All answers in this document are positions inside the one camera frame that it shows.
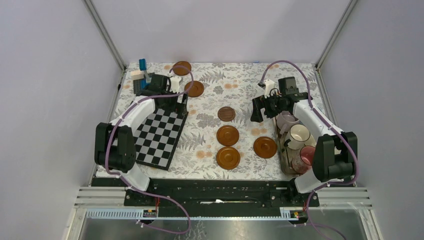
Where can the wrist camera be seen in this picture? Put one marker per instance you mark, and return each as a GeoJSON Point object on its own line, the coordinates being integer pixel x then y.
{"type": "Point", "coordinates": [175, 84]}
{"type": "Point", "coordinates": [268, 85]}

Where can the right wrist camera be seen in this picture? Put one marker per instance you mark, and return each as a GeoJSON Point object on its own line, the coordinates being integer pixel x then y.
{"type": "Point", "coordinates": [268, 85]}

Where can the metal tray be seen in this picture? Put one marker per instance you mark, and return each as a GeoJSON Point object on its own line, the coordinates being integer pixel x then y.
{"type": "Point", "coordinates": [286, 154]}

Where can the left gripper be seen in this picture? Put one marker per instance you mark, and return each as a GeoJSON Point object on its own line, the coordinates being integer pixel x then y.
{"type": "Point", "coordinates": [172, 107]}

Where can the blue grey block toy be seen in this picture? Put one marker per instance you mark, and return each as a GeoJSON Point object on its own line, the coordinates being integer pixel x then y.
{"type": "Point", "coordinates": [140, 77]}

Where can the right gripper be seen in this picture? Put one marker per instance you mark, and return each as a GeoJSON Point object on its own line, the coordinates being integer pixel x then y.
{"type": "Point", "coordinates": [259, 103]}

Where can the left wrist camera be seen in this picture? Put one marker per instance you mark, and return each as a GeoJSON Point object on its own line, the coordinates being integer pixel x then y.
{"type": "Point", "coordinates": [175, 84]}

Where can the floral tablecloth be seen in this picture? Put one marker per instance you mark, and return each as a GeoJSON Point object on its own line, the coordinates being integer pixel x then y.
{"type": "Point", "coordinates": [231, 85]}

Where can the black white chessboard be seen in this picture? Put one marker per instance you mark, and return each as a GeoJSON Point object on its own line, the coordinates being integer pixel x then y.
{"type": "Point", "coordinates": [156, 139]}

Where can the lilac mug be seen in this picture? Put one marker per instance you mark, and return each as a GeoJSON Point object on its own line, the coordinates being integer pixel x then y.
{"type": "Point", "coordinates": [285, 120]}

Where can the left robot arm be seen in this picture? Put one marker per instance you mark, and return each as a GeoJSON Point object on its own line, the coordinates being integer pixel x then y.
{"type": "Point", "coordinates": [114, 147]}

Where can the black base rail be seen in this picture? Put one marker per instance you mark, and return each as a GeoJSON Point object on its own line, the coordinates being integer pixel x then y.
{"type": "Point", "coordinates": [220, 198]}

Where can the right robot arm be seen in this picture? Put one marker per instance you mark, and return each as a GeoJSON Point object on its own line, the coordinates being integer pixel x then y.
{"type": "Point", "coordinates": [335, 157]}

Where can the pink patterned mug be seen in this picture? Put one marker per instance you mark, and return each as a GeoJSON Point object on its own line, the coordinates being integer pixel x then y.
{"type": "Point", "coordinates": [303, 160]}

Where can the brown wooden coaster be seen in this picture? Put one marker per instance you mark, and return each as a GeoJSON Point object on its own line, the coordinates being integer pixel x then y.
{"type": "Point", "coordinates": [182, 68]}
{"type": "Point", "coordinates": [265, 147]}
{"type": "Point", "coordinates": [196, 90]}
{"type": "Point", "coordinates": [228, 158]}
{"type": "Point", "coordinates": [227, 135]}

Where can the white mug black rim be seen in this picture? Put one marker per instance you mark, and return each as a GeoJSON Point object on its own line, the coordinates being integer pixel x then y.
{"type": "Point", "coordinates": [296, 137]}

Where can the dark walnut coaster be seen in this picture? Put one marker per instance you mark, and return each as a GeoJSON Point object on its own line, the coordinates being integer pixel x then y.
{"type": "Point", "coordinates": [226, 114]}

